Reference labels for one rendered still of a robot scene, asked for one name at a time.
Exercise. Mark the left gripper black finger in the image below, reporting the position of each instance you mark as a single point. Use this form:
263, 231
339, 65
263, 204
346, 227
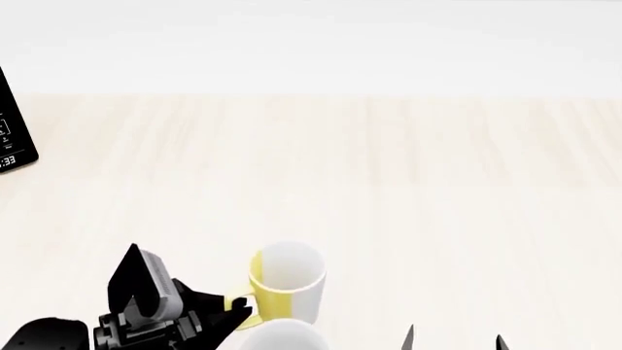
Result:
204, 300
218, 326

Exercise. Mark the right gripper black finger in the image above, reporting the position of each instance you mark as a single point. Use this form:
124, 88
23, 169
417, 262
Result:
502, 344
409, 341

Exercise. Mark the yellow and white mug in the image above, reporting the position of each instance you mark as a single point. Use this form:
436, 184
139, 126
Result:
291, 291

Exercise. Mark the black appliance with clock display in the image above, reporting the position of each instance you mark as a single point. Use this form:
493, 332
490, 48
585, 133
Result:
14, 138

